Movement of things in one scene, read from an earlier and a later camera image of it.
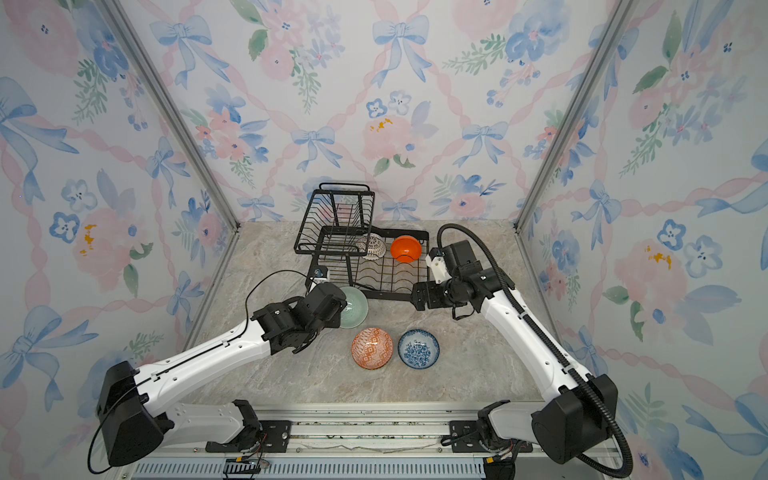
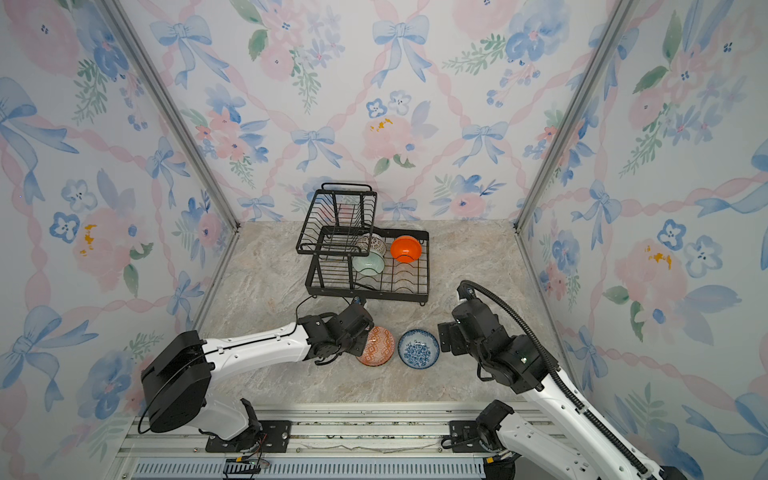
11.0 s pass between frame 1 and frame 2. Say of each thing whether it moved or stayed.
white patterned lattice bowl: stayed
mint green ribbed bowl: moved
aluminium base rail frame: stayed
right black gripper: moved
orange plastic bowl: stayed
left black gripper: moved
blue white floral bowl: stayed
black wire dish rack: stayed
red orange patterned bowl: stayed
